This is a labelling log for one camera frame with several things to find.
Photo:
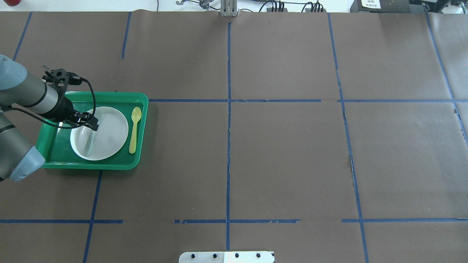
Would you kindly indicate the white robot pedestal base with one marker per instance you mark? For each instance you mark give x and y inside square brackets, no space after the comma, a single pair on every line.
[227,257]

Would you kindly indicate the green plastic tray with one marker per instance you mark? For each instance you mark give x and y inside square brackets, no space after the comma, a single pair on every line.
[55,144]

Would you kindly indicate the black camera mount wrist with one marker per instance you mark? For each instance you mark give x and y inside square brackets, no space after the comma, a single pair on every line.
[61,78]

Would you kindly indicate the pale translucent plastic fork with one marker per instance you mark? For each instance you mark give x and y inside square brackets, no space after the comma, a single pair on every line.
[89,142]

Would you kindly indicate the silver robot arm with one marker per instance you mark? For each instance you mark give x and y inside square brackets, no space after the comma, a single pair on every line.
[42,99]

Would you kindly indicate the white round plate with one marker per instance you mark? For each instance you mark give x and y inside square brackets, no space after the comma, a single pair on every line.
[109,138]

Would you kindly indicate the yellow plastic spoon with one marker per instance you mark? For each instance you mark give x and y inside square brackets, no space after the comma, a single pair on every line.
[136,116]

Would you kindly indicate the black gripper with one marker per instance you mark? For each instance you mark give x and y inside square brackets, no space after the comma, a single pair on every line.
[64,108]

